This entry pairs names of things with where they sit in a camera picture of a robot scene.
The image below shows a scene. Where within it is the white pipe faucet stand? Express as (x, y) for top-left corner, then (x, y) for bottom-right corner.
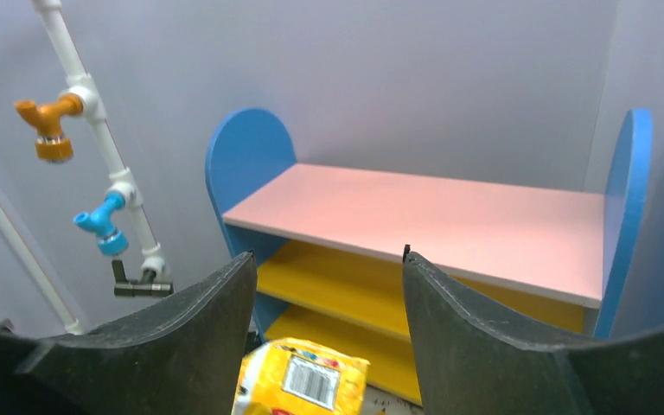
(13, 0), (175, 299)

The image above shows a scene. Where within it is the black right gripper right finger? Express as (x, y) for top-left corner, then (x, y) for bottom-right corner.
(402, 246), (664, 414)

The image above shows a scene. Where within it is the colourful wooden shelf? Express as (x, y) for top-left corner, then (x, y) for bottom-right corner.
(205, 108), (654, 403)

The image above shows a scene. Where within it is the yellow snack packet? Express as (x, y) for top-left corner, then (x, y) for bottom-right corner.
(232, 337), (369, 415)

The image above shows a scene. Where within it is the white diagonal pole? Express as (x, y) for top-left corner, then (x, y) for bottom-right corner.
(0, 198), (86, 335)

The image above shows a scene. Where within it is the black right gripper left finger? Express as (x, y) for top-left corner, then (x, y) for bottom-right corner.
(0, 252), (257, 414)

